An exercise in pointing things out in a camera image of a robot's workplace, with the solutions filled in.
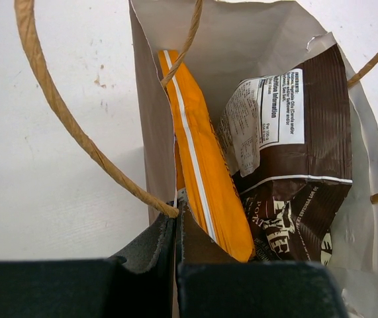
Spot brown Kettle sea salt chips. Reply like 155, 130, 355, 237
216, 44, 353, 264

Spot orange Kettle chips bag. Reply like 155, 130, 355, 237
165, 64, 254, 262

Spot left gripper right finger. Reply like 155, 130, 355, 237
176, 201, 346, 317

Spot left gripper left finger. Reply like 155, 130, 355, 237
0, 215, 175, 317

